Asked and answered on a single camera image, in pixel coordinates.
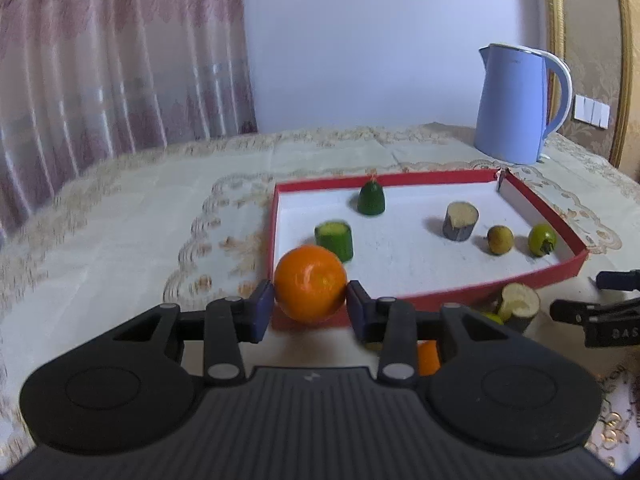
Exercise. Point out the white wall switch panel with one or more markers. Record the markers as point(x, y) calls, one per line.
point(591, 112)

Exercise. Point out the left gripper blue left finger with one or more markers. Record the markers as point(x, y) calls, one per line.
point(228, 322)

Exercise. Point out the orange mandarin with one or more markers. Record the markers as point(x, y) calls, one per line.
point(428, 358)
point(310, 283)

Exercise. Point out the small yellow-brown round fruit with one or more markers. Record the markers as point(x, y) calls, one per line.
point(500, 240)

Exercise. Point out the floral embroidered tablecloth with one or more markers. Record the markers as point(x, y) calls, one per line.
point(189, 224)

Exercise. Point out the green tomato with stem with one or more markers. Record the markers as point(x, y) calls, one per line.
point(541, 240)

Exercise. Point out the red cardboard box tray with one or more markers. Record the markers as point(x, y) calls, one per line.
point(403, 253)

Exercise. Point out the pink floral curtain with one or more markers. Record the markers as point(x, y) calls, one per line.
point(88, 80)

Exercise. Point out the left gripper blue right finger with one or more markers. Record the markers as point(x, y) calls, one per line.
point(390, 323)

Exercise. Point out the blue electric kettle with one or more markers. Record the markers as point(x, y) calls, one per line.
point(512, 122)

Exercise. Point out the green cucumber end piece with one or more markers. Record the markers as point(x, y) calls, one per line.
point(371, 199)

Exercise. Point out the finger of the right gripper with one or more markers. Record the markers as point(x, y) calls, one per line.
point(580, 313)
point(618, 280)

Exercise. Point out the green cucumber piece cut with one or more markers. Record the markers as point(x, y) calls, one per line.
point(336, 237)

